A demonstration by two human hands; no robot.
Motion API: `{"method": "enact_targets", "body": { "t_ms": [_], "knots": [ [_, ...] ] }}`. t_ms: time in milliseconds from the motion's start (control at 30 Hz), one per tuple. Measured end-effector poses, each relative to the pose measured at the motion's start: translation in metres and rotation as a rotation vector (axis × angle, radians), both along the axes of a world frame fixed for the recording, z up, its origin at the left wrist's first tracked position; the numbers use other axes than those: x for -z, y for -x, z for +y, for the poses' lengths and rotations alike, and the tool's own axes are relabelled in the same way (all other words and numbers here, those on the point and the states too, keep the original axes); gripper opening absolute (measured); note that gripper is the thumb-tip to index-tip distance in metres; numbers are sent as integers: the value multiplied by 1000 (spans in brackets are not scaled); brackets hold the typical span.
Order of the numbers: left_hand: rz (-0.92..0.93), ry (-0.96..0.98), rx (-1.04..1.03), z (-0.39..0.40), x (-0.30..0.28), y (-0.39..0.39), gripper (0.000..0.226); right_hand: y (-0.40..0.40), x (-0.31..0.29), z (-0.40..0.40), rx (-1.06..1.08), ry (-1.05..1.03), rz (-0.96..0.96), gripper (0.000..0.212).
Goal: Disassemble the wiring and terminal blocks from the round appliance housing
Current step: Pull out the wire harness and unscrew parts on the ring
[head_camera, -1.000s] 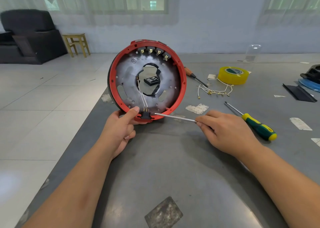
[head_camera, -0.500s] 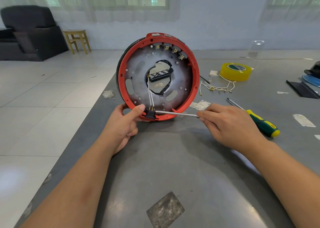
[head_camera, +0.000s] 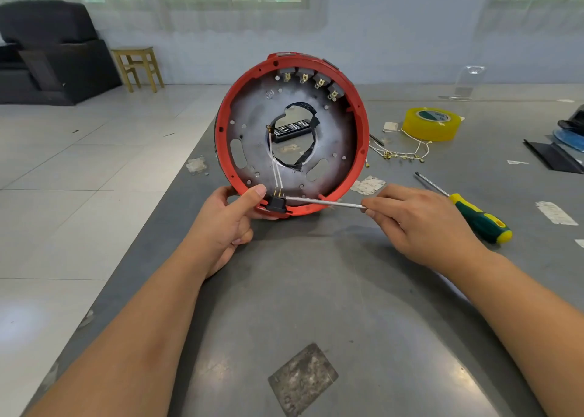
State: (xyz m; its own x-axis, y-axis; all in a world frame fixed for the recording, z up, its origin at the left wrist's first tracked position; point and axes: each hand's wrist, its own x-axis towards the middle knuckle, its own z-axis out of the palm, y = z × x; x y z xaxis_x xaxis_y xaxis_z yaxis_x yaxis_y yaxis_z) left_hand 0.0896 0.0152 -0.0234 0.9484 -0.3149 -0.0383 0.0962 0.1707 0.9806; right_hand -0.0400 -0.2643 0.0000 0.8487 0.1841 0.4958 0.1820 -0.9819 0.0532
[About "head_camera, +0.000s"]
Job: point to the person's left hand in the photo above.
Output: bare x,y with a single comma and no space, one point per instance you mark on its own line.
221,234

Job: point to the person's right hand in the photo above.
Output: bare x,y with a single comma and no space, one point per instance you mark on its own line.
429,229

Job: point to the red round appliance base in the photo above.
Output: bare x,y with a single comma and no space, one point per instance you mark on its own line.
228,156

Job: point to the person's right forearm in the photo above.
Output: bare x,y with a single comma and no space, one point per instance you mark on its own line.
538,330

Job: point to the person's left forearm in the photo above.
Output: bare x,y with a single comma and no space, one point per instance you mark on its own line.
119,348

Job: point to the black round appliance part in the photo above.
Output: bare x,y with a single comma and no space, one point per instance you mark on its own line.
575,120

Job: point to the crumpled white tape piece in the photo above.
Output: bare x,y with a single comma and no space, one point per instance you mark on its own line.
370,186

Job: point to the yellow tape roll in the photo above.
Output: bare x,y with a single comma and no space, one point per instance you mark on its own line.
416,132

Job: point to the black remote control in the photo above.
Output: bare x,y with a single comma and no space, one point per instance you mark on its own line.
293,131

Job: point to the narrow white tape strip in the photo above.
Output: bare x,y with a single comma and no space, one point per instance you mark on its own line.
557,213

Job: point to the black flat plate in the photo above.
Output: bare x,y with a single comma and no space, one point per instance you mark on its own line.
552,156

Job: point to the small wooden stool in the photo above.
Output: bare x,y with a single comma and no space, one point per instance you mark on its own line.
135,52

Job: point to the black armchair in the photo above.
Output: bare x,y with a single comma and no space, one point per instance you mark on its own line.
59,51

